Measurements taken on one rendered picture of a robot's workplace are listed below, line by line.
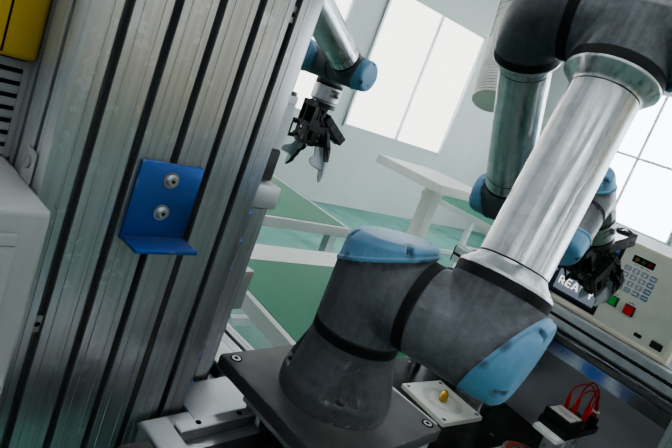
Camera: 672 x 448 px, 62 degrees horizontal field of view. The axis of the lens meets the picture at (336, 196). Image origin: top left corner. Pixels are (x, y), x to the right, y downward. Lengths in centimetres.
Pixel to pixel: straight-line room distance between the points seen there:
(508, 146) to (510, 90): 11
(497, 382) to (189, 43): 46
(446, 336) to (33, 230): 42
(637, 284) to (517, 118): 61
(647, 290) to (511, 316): 77
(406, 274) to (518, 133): 35
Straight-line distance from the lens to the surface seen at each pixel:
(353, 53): 128
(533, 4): 79
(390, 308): 66
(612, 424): 157
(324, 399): 71
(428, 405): 145
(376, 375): 72
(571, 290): 145
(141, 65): 58
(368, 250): 66
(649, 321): 138
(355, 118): 674
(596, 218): 106
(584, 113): 71
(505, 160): 96
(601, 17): 76
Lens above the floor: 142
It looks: 11 degrees down
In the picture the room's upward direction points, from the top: 21 degrees clockwise
